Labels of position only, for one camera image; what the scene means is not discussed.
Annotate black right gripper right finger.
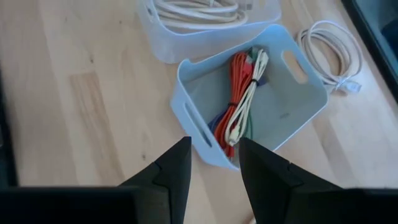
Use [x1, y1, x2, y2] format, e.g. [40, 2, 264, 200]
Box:
[238, 137, 398, 224]

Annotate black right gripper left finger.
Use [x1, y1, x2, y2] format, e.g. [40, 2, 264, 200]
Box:
[0, 136, 193, 224]

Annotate purple USB cable bundle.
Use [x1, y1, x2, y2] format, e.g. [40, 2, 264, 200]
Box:
[207, 76, 268, 133]

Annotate thin white USB cable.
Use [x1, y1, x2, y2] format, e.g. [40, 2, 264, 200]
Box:
[224, 49, 270, 147]

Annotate red USB cable bundle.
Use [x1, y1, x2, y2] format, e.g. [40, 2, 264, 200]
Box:
[213, 51, 254, 158]

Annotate green USB cable bundle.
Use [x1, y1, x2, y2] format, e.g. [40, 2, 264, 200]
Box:
[245, 46, 261, 141]

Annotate white ethernet cable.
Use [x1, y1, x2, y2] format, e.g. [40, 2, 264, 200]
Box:
[295, 20, 364, 95]

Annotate white opaque plastic bin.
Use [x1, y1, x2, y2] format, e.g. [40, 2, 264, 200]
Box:
[170, 24, 329, 171]

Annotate clear plastic bin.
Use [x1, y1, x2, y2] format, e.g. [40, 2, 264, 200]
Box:
[136, 0, 282, 65]

